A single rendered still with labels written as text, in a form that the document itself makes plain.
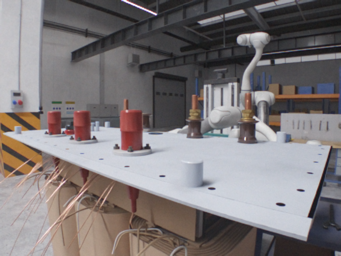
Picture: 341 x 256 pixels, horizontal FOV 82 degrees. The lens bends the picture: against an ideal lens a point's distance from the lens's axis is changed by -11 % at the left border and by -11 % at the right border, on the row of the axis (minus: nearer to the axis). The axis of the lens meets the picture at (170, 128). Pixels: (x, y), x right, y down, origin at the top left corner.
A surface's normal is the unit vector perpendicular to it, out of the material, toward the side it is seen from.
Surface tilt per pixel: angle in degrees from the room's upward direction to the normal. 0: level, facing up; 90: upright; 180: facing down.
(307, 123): 90
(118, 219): 90
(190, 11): 90
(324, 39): 90
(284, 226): 11
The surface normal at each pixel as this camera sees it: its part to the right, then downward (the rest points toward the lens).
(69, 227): 0.03, 0.07
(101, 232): -0.27, 0.07
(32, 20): 0.76, 0.05
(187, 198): -0.12, -0.97
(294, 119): -0.65, 0.06
